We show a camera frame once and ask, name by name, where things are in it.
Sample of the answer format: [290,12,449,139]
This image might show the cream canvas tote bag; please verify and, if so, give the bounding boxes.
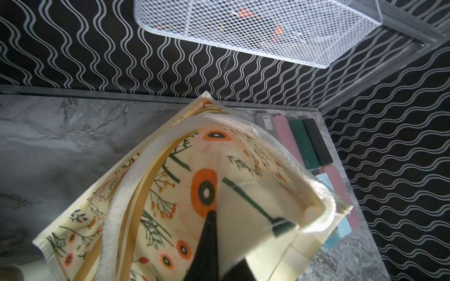
[33,92,336,281]

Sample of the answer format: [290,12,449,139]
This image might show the black pencil case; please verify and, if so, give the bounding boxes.
[302,118,334,166]

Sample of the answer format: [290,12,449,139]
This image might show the white wire mesh basket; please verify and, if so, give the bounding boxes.
[134,0,383,69]

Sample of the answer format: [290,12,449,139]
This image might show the aluminium frame corner post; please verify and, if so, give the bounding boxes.
[319,28,450,114]

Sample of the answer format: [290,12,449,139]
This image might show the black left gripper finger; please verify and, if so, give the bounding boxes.
[184,211,255,281]

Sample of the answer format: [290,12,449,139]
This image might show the dark green pencil case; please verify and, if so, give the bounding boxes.
[288,119,320,170]

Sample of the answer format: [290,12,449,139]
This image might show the translucent green pencil case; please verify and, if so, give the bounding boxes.
[322,230,341,249]

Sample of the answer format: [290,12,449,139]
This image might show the translucent grey pencil case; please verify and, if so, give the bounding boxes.
[255,113,280,140]

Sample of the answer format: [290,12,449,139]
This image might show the light blue pencil case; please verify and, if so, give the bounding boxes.
[315,173,352,239]

